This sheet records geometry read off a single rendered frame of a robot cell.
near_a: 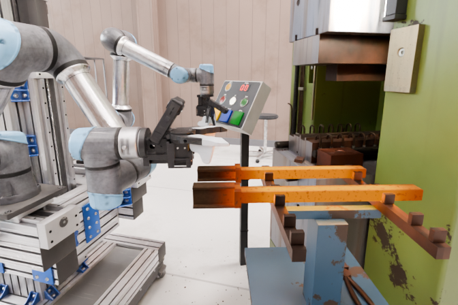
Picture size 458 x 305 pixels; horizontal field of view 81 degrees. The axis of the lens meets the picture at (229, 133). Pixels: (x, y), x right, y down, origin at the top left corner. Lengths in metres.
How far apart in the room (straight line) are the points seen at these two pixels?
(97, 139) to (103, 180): 0.10
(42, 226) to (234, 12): 4.27
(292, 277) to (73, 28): 6.03
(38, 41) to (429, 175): 1.01
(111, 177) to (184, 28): 4.51
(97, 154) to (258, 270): 0.49
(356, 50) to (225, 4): 3.96
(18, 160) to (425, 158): 1.22
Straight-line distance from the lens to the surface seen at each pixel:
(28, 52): 0.79
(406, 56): 0.86
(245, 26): 4.74
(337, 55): 1.02
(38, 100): 1.31
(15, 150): 1.12
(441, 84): 0.82
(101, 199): 0.69
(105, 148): 0.64
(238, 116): 1.42
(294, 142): 1.14
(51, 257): 1.17
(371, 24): 1.04
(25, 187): 1.15
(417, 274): 0.96
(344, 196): 0.58
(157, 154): 0.63
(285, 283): 0.75
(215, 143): 0.55
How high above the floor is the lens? 1.23
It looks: 12 degrees down
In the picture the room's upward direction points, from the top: straight up
